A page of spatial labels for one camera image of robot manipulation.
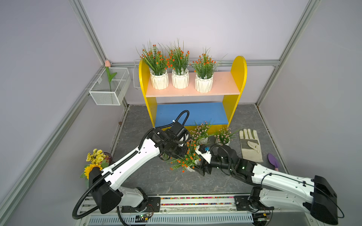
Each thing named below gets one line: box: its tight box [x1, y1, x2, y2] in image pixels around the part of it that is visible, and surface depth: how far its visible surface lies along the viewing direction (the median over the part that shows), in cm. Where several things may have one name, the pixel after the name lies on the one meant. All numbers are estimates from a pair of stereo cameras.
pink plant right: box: [209, 126, 239, 146], surface depth 87 cm
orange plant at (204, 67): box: [189, 47, 228, 94], surface depth 68 cm
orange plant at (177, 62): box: [165, 38, 192, 89], surface depth 70 cm
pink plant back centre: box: [188, 119, 214, 145], surface depth 88 cm
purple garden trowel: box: [267, 153, 279, 172], surface depth 89 cm
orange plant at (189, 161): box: [166, 140, 202, 173], surface depth 64 cm
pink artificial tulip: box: [104, 59, 118, 92], surface depth 92 cm
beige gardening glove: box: [238, 128, 264, 163], surface depth 98 cm
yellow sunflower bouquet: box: [79, 148, 113, 180], surface depth 68 cm
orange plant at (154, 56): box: [135, 39, 169, 90], surface depth 68 cm
